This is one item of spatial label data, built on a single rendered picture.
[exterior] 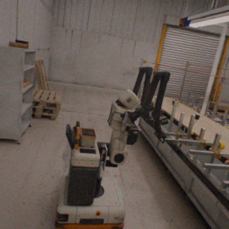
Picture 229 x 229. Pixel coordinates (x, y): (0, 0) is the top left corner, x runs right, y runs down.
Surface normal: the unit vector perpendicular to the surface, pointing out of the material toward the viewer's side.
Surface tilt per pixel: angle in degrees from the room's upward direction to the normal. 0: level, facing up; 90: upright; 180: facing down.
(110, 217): 90
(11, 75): 90
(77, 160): 90
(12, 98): 90
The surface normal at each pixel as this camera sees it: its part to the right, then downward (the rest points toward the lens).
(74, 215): 0.16, 0.27
